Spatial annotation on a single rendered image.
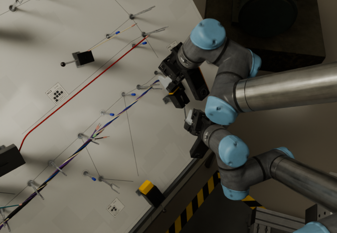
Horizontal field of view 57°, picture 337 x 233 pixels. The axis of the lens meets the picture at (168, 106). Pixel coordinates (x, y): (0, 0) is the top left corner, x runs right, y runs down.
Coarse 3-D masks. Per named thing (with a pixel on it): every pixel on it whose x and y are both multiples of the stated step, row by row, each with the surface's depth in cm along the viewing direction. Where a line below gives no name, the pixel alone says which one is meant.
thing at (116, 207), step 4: (116, 200) 104; (112, 204) 103; (116, 204) 104; (120, 204) 105; (108, 208) 103; (112, 208) 103; (116, 208) 104; (120, 208) 105; (112, 212) 103; (116, 212) 104
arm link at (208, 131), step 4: (216, 124) 93; (208, 128) 92; (212, 128) 91; (216, 128) 90; (220, 128) 90; (224, 128) 91; (204, 132) 93; (208, 132) 91; (204, 136) 91; (208, 136) 90; (204, 140) 92
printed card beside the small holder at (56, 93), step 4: (56, 84) 92; (60, 84) 92; (52, 88) 91; (56, 88) 92; (60, 88) 92; (48, 92) 90; (52, 92) 91; (56, 92) 92; (60, 92) 92; (64, 92) 93; (48, 96) 91; (52, 96) 91; (56, 96) 92; (60, 96) 92; (64, 96) 93; (52, 100) 91; (56, 100) 92; (60, 100) 92; (56, 104) 92
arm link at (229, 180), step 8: (248, 160) 89; (256, 160) 88; (240, 168) 84; (248, 168) 87; (256, 168) 87; (224, 176) 86; (232, 176) 85; (240, 176) 85; (248, 176) 86; (256, 176) 86; (224, 184) 87; (232, 184) 86; (240, 184) 86; (248, 184) 87; (224, 192) 89; (232, 192) 87; (240, 192) 86; (248, 192) 88
